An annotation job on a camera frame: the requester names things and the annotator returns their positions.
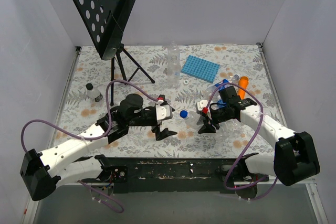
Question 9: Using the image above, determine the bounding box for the small black cap bottle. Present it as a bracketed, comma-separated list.
[86, 83, 103, 102]

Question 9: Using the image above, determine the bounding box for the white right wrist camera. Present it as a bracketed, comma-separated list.
[196, 100, 208, 114]

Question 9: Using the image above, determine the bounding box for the blue label pepsi bottle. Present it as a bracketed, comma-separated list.
[203, 74, 240, 98]

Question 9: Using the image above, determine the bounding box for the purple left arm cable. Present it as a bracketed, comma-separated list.
[20, 80, 165, 214]

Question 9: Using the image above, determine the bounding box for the blue studded building plate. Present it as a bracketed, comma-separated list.
[181, 55, 220, 83]

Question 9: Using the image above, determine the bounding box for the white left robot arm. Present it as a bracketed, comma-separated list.
[20, 93, 175, 201]

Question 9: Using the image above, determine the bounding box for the large crumpled clear bottle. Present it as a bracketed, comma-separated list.
[216, 119, 243, 140]

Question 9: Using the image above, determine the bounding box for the clear bottle green logo cap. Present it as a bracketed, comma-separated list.
[167, 56, 181, 87]

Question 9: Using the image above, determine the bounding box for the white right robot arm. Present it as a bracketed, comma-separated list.
[197, 86, 320, 186]

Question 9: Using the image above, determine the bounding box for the black music stand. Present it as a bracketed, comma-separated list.
[64, 0, 155, 104]

